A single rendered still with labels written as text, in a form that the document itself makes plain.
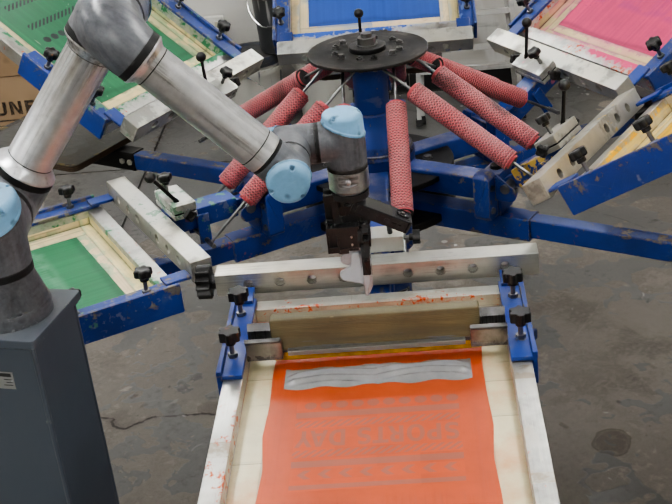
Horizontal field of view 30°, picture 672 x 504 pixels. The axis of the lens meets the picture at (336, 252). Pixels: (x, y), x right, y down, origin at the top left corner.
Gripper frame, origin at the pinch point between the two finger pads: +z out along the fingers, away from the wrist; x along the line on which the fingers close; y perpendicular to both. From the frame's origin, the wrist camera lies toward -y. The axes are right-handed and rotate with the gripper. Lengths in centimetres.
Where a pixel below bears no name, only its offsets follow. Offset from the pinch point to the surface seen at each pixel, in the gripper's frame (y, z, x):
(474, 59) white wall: -51, 101, -411
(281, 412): 18.2, 16.0, 18.1
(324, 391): 10.3, 16.1, 12.1
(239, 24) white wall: 68, 72, -414
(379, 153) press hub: -3, 6, -76
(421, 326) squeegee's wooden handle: -9.1, 9.4, 2.4
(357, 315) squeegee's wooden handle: 3.0, 6.0, 1.9
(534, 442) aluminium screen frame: -26.1, 12.4, 37.9
